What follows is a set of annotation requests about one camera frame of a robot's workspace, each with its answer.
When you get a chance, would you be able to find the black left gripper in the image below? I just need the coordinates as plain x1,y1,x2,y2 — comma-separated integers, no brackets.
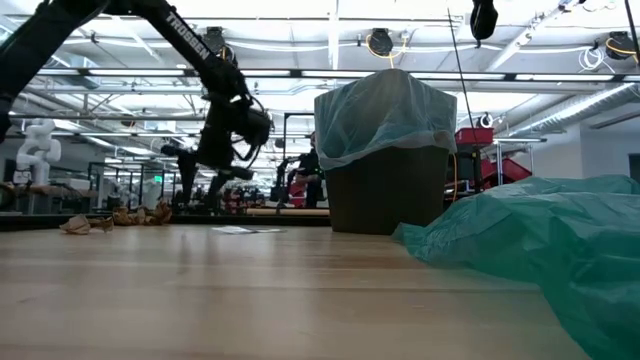
160,97,255,211

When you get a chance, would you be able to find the large white paper sheet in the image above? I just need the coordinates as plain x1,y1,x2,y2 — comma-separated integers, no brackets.
211,225,287,236

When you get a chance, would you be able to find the light blue bin liner bag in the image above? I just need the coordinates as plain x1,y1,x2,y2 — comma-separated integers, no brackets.
313,67,459,172

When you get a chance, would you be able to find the brown plastic trash bin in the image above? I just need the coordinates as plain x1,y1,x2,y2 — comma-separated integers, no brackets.
324,143,452,237

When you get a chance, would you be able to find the green trash bag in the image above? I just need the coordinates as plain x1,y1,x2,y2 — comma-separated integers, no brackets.
391,173,640,360

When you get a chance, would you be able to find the red background container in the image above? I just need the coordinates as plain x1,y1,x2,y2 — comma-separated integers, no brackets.
288,179,309,208

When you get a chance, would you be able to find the person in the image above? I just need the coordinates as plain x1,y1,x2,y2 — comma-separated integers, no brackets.
293,131,327,209

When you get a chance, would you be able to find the red storage bin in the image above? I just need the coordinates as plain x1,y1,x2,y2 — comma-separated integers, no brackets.
478,158,533,190
454,126,496,147

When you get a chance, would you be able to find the silver metal shelf rack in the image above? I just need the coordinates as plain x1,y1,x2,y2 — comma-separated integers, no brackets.
492,136,549,187

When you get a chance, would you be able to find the black computer monitor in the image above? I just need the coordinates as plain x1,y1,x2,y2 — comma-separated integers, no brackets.
448,144,477,182

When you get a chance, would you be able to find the background workbench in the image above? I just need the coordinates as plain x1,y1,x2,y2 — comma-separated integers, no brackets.
0,180,101,216

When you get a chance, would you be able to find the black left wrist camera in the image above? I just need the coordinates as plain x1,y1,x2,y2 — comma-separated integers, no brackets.
238,106,274,149

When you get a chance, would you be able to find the black background station frame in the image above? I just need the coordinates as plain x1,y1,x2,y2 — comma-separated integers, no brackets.
281,111,317,201

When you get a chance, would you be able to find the black ceiling cable reel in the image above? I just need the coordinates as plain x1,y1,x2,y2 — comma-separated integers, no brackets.
603,30,638,62
202,26,239,66
367,27,395,58

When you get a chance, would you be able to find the white cable coil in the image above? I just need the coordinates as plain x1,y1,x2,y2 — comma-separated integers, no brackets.
578,46,609,72

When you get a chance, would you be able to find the silver ventilation duct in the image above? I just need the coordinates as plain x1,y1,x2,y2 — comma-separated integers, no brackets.
538,81,640,135

